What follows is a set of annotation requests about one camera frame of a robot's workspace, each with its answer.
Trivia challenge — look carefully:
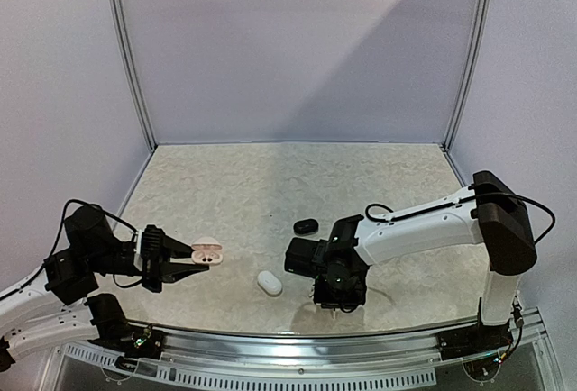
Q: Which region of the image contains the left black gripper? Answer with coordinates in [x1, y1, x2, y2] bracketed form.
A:
[88, 233, 209, 293]

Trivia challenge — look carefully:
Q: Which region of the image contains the pink round earbud case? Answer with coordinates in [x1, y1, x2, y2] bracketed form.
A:
[191, 237, 224, 266]

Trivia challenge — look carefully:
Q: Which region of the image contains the black oval earbud case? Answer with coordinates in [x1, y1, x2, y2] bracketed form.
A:
[293, 218, 319, 236]

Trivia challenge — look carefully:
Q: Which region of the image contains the white oval earbud case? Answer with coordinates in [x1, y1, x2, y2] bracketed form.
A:
[257, 270, 283, 296]

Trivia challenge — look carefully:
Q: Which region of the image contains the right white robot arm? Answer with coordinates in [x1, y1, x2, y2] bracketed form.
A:
[284, 171, 537, 351]

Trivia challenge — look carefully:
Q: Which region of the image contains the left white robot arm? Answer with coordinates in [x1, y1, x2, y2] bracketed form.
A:
[1, 199, 209, 371]

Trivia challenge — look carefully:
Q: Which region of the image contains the aluminium front rail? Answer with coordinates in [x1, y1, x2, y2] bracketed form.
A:
[42, 307, 560, 391]

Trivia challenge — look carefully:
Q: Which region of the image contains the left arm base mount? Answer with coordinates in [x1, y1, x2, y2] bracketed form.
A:
[84, 294, 167, 359]

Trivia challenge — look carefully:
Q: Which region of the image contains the left camera cable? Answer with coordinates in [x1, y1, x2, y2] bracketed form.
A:
[40, 199, 145, 291]

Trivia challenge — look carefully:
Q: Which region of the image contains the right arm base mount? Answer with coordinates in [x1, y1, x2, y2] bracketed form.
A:
[435, 297, 524, 364]

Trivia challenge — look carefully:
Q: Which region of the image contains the left aluminium frame post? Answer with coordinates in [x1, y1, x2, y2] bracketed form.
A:
[109, 0, 158, 153]

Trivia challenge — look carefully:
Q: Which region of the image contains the aluminium frame post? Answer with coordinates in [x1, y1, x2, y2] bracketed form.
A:
[442, 0, 490, 153]
[109, 0, 158, 153]

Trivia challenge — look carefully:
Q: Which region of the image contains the right aluminium frame post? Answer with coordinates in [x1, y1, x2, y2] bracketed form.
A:
[442, 0, 490, 153]

